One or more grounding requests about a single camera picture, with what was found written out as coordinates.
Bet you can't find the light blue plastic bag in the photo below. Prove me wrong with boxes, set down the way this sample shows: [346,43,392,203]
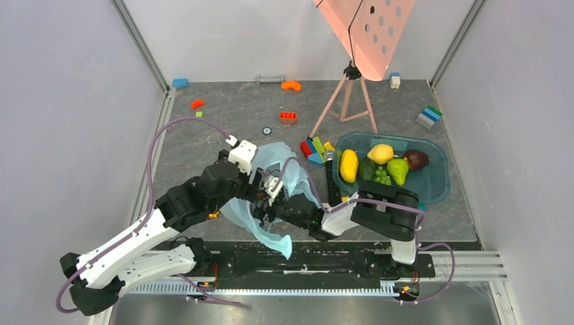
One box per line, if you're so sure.
[221,142,322,259]

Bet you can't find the yellow fake fruit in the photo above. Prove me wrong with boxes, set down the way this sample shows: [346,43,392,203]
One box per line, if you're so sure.
[339,149,359,183]

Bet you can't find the yellow fake lemon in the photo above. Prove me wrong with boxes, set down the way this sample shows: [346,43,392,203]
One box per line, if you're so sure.
[367,144,395,165]

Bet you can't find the green fake fruit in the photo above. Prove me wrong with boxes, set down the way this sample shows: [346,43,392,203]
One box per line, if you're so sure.
[387,158,409,186]

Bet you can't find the dark red fake apple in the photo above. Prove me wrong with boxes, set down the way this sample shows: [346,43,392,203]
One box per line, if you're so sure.
[403,150,430,171]

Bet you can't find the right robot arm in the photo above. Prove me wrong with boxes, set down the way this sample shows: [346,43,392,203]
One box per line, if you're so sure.
[252,181,422,276]

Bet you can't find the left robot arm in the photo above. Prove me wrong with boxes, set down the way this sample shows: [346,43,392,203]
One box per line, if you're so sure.
[60,144,259,316]

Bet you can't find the green fake avocado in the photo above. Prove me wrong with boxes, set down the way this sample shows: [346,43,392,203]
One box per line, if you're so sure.
[357,157,377,181]

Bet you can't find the green fake grapes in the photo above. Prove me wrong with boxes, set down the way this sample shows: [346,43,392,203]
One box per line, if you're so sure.
[374,166,392,186]

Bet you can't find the black toy brick strip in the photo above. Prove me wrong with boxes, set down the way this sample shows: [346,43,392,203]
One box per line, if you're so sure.
[324,160,342,207]

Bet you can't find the colourful brick pile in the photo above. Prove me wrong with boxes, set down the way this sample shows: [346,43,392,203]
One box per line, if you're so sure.
[299,136,335,167]

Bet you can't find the red curved toy piece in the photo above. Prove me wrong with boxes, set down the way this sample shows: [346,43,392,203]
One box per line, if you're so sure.
[190,100,205,110]

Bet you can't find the orange flat toy brick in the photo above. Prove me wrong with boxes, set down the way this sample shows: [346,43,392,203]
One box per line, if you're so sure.
[279,111,298,125]

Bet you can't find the blue toy brick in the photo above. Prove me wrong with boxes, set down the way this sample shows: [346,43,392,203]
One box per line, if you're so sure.
[171,78,189,89]

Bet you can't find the orange curved toy piece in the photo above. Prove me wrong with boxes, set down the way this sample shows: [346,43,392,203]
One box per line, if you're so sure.
[281,80,303,92]

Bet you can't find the teal plastic bin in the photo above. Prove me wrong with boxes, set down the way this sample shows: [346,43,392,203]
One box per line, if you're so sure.
[332,131,451,205]

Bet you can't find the pink wooden tripod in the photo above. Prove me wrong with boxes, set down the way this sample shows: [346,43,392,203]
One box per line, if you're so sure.
[308,60,378,138]

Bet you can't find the stacked grey blue green bricks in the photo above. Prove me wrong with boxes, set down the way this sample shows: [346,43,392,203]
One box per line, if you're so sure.
[416,106,443,129]

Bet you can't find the white blue small brick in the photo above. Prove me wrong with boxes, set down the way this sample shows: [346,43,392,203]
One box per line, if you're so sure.
[389,72,401,89]

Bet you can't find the pink perforated board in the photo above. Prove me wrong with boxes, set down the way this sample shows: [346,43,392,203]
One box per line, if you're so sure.
[314,0,415,81]

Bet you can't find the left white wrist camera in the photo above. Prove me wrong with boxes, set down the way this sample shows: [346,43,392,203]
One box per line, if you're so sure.
[225,135,258,175]

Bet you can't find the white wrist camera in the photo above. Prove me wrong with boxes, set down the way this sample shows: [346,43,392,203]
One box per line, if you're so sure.
[225,135,258,175]
[264,175,283,200]

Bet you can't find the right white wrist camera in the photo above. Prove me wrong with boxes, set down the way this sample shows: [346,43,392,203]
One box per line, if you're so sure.
[264,175,283,200]

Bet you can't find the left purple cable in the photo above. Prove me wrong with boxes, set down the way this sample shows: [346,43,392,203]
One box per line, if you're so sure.
[56,116,234,314]

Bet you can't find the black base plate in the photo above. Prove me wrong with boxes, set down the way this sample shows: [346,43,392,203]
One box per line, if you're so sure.
[148,240,436,290]

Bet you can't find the white toothed rail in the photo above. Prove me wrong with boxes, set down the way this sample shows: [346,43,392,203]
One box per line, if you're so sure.
[129,279,399,298]

